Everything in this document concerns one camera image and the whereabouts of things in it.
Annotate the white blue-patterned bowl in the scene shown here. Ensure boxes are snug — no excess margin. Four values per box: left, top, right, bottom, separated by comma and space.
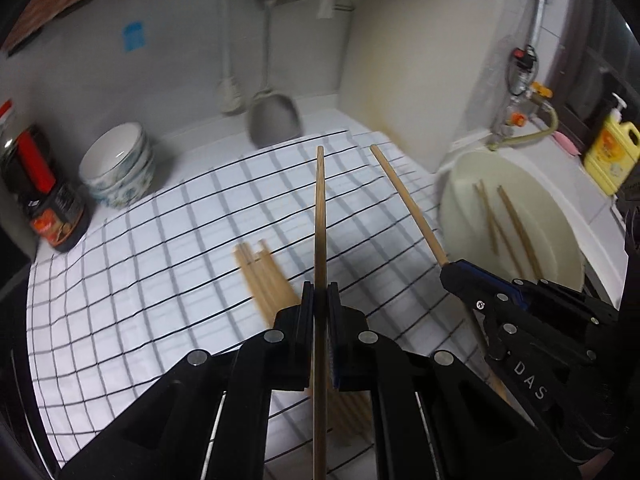
85, 145, 153, 198
79, 122, 147, 183
92, 160, 157, 211

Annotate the dark sauce bottle red cap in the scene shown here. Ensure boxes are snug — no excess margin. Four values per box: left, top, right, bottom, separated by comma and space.
0, 100, 93, 253

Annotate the white checked cloth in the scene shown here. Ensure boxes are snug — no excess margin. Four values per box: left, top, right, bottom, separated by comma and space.
27, 130, 501, 466

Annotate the white cutting board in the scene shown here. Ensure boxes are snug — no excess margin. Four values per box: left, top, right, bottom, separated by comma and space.
340, 0, 512, 173

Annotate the pile of wooden chopsticks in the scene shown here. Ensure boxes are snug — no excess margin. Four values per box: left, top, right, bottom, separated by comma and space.
234, 239, 373, 443

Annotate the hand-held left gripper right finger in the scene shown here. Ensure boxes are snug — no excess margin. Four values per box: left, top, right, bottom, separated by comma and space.
326, 282, 531, 480

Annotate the brass valve yellow handle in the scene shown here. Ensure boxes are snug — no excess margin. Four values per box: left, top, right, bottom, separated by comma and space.
527, 82, 554, 107

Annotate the pink soap dish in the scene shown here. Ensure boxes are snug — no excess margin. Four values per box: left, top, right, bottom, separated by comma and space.
552, 130, 582, 157

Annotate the metal gas pipe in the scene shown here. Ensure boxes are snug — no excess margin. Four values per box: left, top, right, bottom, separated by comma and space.
525, 0, 548, 86

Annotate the white plastic basin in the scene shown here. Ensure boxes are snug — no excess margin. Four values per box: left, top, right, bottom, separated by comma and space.
439, 151, 586, 293

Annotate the yellow dish soap bottle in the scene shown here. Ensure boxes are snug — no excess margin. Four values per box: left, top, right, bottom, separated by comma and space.
584, 94, 640, 197

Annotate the orange striped hanging cloth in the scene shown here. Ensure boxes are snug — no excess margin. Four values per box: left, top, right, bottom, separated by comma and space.
0, 0, 96, 56

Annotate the red-knob valve with black cable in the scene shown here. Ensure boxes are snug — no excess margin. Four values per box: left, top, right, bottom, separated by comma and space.
507, 45, 540, 97

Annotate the metal spatula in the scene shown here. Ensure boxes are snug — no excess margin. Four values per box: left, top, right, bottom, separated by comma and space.
248, 0, 303, 150

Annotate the long wooden chopstick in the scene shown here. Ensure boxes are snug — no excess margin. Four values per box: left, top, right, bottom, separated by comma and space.
311, 145, 331, 480
496, 186, 546, 283
479, 180, 525, 281
472, 182, 501, 257
369, 144, 510, 403

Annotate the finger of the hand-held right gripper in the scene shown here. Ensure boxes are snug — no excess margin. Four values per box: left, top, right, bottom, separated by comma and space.
461, 259, 622, 332
439, 260, 599, 366

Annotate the white hanging spoon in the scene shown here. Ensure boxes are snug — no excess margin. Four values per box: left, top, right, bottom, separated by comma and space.
215, 0, 247, 115

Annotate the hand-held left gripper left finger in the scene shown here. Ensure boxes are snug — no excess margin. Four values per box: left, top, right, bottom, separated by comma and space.
60, 282, 316, 480

